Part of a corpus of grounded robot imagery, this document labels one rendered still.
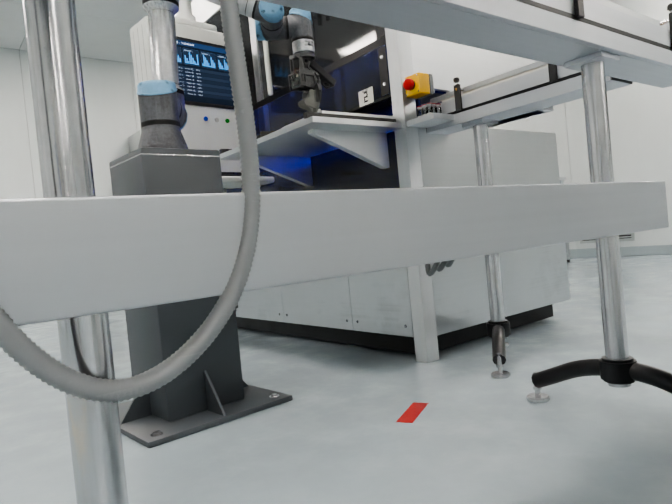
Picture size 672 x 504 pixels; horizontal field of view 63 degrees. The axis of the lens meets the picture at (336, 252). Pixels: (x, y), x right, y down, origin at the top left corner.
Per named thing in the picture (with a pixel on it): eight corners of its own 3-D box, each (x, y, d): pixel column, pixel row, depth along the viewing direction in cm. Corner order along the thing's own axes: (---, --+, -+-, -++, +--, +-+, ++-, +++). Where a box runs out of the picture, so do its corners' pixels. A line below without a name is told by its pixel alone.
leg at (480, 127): (496, 335, 200) (477, 125, 198) (517, 337, 192) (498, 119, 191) (481, 340, 194) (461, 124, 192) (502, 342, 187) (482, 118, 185)
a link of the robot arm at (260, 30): (253, 8, 177) (287, 6, 178) (254, 22, 188) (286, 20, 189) (255, 32, 177) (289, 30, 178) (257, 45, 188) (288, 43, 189)
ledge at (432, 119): (433, 128, 205) (432, 123, 205) (460, 120, 194) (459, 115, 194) (406, 126, 196) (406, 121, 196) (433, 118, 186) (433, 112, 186)
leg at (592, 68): (609, 377, 135) (582, 67, 133) (648, 383, 128) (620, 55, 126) (591, 386, 130) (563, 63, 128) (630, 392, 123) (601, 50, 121)
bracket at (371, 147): (384, 168, 207) (381, 134, 207) (389, 167, 205) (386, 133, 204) (311, 168, 186) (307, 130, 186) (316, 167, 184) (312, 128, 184)
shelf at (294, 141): (310, 161, 258) (310, 157, 258) (418, 129, 203) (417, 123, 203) (217, 160, 229) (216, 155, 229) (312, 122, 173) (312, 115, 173)
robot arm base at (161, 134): (150, 150, 158) (146, 116, 158) (130, 159, 169) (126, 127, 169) (197, 152, 168) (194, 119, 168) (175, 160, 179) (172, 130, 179)
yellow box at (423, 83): (419, 99, 199) (417, 79, 199) (434, 94, 193) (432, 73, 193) (404, 97, 194) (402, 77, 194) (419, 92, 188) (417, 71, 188)
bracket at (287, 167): (309, 186, 247) (306, 158, 246) (313, 185, 244) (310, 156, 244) (242, 188, 226) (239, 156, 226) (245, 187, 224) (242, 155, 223)
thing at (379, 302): (318, 303, 423) (307, 190, 421) (571, 318, 259) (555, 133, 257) (196, 325, 362) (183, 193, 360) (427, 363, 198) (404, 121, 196)
